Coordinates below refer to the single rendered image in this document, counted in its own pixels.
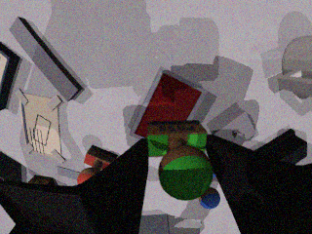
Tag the red-handled rubber stamp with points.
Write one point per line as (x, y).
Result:
(98, 159)

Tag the wooden rubber stamp with green knob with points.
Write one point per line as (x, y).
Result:
(184, 171)

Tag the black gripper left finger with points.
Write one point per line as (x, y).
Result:
(109, 202)

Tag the white mug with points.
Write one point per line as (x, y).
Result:
(298, 66)

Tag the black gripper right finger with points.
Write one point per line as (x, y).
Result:
(266, 195)

